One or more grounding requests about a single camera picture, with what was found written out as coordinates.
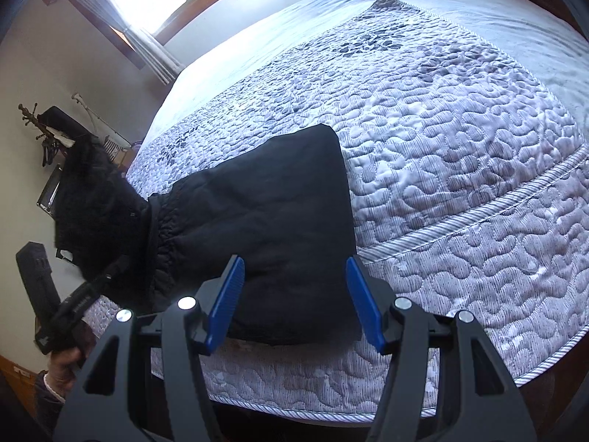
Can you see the wooden coat rack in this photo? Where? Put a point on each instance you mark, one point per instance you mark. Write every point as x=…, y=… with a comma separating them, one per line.
x=30, y=117

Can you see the black hanging garment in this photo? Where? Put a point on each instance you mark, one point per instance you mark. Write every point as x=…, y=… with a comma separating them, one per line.
x=60, y=122

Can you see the person's left forearm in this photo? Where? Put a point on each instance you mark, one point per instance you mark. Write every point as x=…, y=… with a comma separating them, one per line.
x=48, y=400

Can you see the black folding chair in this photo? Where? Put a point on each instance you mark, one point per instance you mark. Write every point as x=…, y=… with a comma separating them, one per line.
x=48, y=191

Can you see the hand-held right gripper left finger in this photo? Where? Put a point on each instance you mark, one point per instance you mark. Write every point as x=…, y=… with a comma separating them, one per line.
x=225, y=304

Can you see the light blue bed sheet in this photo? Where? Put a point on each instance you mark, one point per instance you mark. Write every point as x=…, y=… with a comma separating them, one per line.
x=257, y=46

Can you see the person's left hand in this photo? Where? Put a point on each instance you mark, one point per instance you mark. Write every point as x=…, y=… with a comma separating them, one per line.
x=64, y=370

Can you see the grey curtain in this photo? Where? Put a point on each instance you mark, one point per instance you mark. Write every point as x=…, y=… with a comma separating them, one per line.
x=152, y=53

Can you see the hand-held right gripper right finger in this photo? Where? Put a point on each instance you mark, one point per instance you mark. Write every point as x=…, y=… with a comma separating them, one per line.
x=366, y=304

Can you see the quilted lilac bedspread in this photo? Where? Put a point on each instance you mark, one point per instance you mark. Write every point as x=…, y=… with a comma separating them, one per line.
x=460, y=170

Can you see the black padded pants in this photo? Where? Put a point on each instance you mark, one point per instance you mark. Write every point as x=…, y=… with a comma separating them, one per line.
x=276, y=221

